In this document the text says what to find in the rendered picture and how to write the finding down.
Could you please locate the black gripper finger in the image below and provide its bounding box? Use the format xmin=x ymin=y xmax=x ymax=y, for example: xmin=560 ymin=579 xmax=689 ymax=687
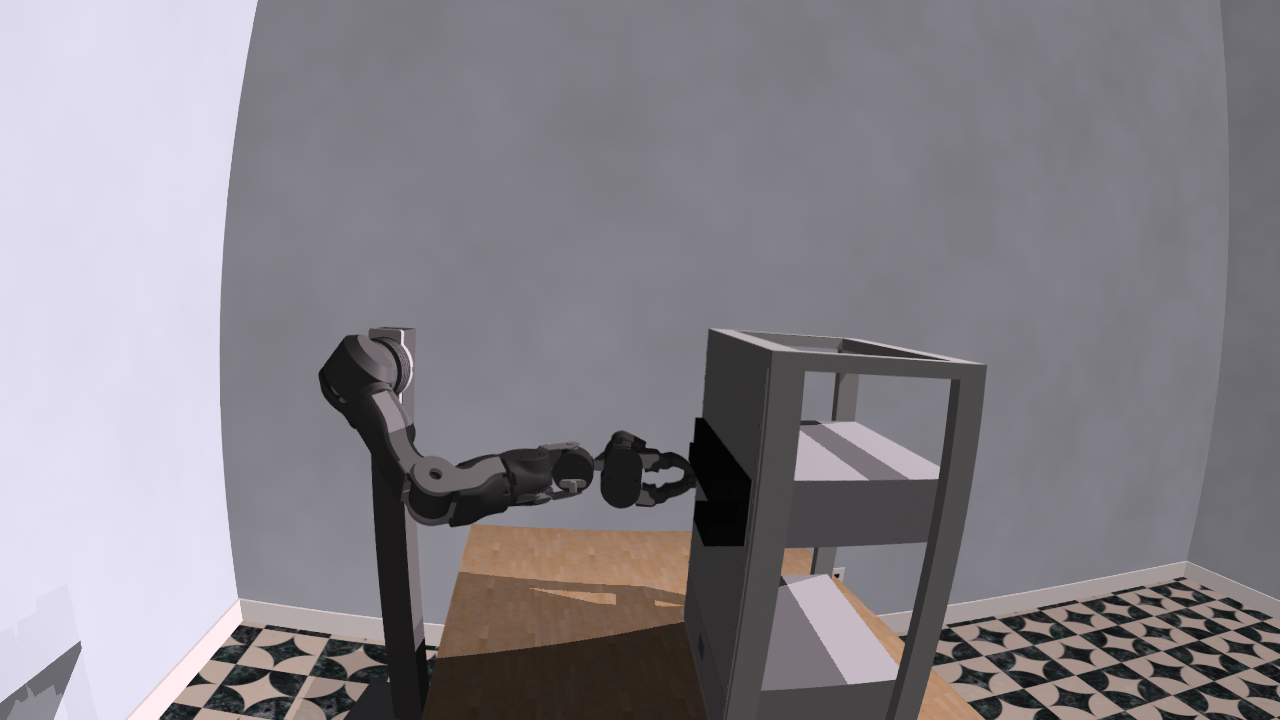
xmin=635 ymin=474 xmax=696 ymax=507
xmin=639 ymin=448 xmax=698 ymax=483

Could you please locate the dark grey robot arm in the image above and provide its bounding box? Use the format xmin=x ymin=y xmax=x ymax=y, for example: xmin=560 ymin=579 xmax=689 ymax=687
xmin=319 ymin=328 xmax=594 ymax=528

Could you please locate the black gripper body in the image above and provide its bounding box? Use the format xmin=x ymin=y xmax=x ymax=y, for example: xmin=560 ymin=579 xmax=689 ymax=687
xmin=593 ymin=430 xmax=646 ymax=509

